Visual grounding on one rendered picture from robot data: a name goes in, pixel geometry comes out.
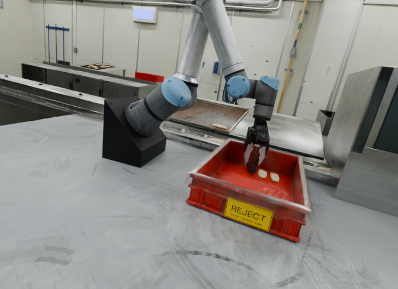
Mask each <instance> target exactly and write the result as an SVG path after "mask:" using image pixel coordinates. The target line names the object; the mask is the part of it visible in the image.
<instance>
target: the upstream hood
mask: <svg viewBox="0 0 398 289"><path fill-rule="evenodd" d="M0 86H4V87H7V88H11V89H15V90H17V91H22V92H26V93H29V94H33V95H37V96H40V97H44V98H48V99H52V100H55V101H59V102H63V103H66V104H70V105H74V106H77V107H81V108H85V109H87V110H92V111H96V112H99V113H104V100H105V99H106V98H101V97H97V96H94V95H90V94H84V93H81V92H77V91H73V90H70V89H64V88H60V87H57V86H53V85H48V84H43V83H40V82H35V81H31V80H28V79H23V78H18V77H15V76H11V75H0Z"/></svg>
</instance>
